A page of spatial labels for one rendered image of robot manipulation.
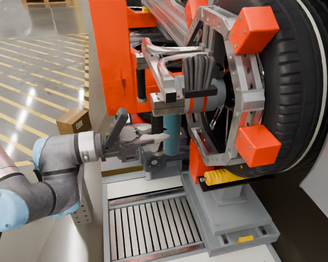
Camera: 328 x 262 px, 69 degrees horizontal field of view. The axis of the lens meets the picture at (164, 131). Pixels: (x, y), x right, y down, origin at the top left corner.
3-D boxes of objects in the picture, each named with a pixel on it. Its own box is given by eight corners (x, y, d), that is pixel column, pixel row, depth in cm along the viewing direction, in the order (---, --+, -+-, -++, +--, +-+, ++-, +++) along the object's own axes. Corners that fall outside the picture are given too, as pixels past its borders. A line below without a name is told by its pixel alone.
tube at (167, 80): (231, 82, 66) (239, 43, 59) (163, 89, 62) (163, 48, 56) (208, 60, 80) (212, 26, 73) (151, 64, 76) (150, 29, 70)
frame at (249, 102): (238, 195, 84) (286, 35, 52) (221, 198, 83) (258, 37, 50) (191, 113, 127) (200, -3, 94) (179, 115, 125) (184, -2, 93)
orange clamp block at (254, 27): (261, 53, 63) (281, 29, 54) (233, 55, 62) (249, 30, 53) (253, 31, 65) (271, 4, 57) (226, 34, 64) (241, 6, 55)
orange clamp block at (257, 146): (257, 142, 70) (275, 164, 63) (232, 146, 69) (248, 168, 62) (263, 123, 66) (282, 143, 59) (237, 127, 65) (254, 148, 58)
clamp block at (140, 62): (160, 67, 94) (159, 54, 91) (137, 69, 92) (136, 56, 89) (157, 63, 98) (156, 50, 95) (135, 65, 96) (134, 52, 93)
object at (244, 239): (275, 242, 121) (281, 232, 115) (209, 258, 115) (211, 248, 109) (231, 171, 160) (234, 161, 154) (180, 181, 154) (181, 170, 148)
